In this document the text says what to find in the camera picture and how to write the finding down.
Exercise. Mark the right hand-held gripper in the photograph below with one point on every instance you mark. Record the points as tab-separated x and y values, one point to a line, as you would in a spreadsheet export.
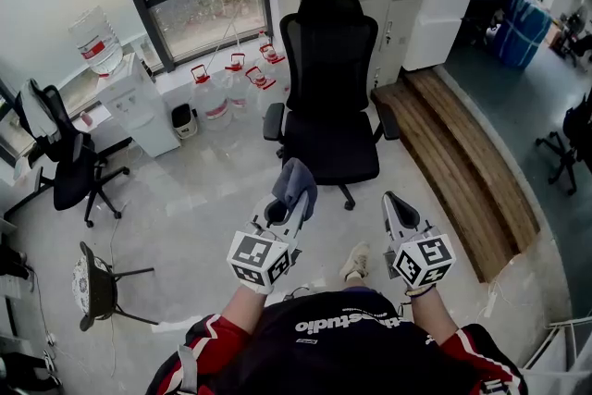
423	261

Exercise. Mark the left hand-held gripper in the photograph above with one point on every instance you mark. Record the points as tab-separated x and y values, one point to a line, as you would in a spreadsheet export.
256	256

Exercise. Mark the grey-blue cleaning cloth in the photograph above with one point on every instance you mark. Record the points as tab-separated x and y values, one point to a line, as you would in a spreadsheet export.
292	180

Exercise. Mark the black mesh office chair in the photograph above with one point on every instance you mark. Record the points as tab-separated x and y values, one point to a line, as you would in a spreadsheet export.
330	83

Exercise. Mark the person's right forearm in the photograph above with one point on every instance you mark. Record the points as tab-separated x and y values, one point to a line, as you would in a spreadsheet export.
430	314

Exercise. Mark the person's left forearm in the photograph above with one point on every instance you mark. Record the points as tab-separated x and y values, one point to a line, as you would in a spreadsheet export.
242	307

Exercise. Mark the black star-base chair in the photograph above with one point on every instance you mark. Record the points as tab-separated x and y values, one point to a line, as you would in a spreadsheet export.
571	139

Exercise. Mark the black swivel chair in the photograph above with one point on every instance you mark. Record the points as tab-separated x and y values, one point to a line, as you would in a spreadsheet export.
71	171

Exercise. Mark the person's beige shoe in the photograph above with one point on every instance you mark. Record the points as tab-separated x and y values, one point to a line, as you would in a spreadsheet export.
355	261

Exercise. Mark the wooden step platform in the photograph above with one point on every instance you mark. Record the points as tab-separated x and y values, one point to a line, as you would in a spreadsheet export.
462	166

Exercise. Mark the small white black bin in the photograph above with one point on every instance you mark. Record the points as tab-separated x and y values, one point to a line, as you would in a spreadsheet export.
184	121

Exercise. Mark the person's black red jersey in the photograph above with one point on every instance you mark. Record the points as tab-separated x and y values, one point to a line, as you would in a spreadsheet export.
342	351

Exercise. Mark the white water dispenser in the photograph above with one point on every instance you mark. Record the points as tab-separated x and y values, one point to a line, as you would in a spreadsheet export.
139	115

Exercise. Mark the white box appliance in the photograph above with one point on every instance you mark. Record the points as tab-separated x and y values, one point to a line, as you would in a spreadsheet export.
439	14

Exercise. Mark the black stool patterned seat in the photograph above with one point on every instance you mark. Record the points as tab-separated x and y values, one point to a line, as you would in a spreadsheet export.
90	287

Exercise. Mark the small pink cup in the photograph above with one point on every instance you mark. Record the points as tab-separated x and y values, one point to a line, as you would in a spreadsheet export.
86	119

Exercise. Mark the blue wrapped bundle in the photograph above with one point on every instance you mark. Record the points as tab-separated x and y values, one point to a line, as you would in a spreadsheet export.
522	30

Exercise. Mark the large clear water bottle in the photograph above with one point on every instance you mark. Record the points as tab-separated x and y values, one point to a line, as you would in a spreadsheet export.
97	41

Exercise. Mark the grey garment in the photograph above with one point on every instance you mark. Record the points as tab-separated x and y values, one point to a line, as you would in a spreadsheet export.
39	111

